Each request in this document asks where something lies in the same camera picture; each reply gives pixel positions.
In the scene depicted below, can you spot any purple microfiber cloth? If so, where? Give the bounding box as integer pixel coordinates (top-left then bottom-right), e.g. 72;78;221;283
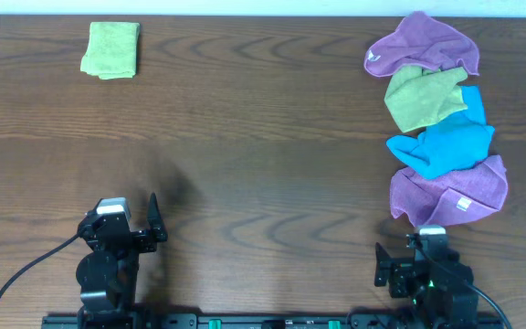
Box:
389;155;509;227

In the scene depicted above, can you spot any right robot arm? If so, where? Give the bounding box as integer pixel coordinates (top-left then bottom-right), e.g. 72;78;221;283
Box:
374;233;479;329

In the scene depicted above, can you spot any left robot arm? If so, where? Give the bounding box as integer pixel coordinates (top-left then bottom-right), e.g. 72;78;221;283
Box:
76;194;168;328

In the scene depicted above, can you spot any crumpled blue cloth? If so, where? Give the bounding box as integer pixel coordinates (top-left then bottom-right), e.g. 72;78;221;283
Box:
386;86;495;179

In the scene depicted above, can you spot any folded light green cloth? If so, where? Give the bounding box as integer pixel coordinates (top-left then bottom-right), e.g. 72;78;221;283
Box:
80;22;141;80

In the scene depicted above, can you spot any crumpled olive green cloth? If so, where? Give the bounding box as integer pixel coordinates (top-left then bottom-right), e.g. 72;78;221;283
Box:
384;66;468;133

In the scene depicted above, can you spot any crumpled purple cloth at top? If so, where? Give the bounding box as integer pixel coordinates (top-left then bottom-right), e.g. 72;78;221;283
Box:
363;11;480;78

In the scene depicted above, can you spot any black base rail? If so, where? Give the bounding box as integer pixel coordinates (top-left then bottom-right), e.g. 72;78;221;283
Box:
41;312;505;329

